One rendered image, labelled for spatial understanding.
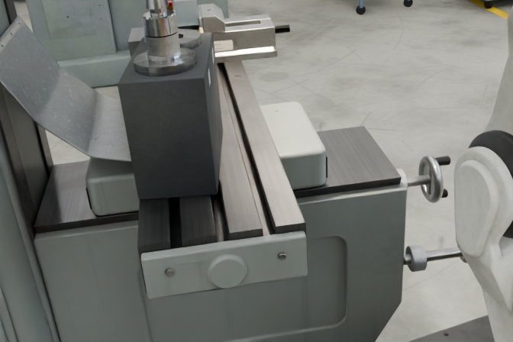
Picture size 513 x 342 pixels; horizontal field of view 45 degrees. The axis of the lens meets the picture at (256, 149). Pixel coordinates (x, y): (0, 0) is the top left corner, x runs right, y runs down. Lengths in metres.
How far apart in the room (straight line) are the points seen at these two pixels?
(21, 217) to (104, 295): 0.26
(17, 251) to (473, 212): 0.87
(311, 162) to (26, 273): 0.62
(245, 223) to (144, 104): 0.21
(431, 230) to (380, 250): 1.14
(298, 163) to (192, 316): 0.44
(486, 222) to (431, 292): 1.43
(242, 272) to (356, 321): 0.73
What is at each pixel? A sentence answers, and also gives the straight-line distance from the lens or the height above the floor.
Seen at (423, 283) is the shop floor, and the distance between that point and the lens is 2.30.
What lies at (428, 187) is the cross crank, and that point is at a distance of 1.57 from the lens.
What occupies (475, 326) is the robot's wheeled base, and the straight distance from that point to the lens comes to 1.28.
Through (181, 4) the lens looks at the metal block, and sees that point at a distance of 1.49.
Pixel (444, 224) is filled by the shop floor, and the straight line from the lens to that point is 2.61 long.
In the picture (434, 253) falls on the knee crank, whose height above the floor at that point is 0.55.
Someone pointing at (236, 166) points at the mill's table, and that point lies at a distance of 1.00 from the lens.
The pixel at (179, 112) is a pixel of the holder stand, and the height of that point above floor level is 1.10.
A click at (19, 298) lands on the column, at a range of 1.37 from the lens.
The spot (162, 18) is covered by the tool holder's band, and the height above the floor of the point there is 1.23.
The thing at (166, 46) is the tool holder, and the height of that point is 1.19.
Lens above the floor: 1.44
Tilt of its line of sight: 27 degrees down
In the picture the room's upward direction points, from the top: 4 degrees counter-clockwise
